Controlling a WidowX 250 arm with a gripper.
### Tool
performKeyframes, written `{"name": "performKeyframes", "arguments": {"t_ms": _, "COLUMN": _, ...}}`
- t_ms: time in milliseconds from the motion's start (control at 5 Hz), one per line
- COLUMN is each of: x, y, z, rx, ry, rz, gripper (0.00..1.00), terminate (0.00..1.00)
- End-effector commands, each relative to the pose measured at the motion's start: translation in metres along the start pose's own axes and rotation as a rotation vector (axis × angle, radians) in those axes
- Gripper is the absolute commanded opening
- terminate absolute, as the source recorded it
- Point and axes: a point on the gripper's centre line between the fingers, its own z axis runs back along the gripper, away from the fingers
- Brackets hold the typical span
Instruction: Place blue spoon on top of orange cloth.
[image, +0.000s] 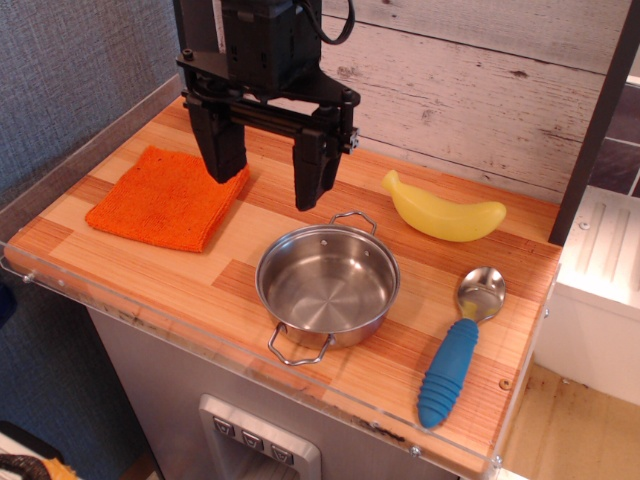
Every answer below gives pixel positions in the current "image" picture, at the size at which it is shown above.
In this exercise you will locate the steel pot with handles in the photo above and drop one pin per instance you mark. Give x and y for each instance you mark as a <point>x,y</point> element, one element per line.
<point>326,286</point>

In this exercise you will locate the dark shelf post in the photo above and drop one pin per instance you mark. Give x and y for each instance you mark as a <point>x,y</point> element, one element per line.
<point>611,91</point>
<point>196,25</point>

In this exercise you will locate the silver button panel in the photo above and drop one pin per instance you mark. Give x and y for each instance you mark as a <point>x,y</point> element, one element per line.
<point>244,446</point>

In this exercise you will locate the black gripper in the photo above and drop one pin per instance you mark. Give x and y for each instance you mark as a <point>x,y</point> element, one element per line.
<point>270,74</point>

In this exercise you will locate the orange knitted cloth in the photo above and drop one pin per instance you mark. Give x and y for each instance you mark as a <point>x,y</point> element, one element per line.
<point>167,199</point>

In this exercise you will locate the yellow toy banana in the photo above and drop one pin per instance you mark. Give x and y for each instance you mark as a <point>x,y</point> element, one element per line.
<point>440,218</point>

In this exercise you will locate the grey toy kitchen cabinet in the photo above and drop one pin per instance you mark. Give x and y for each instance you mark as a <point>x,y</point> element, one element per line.
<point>164,383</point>

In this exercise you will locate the blue handled metal spoon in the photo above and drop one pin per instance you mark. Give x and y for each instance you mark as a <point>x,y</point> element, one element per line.
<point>480,296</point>

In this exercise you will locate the clear acrylic edge guard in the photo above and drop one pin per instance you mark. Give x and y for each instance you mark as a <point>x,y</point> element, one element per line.
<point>209,305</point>

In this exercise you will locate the white toy sink unit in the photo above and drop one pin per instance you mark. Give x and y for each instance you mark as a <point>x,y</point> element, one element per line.
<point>591,332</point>

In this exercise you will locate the yellow black object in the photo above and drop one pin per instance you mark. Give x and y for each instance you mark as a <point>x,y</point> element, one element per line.
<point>33,468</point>

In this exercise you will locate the dark left shelf post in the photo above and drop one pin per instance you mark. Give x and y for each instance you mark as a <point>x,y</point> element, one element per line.
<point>196,25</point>

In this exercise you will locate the dark right shelf post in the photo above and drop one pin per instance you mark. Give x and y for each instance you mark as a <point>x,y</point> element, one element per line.
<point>611,91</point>

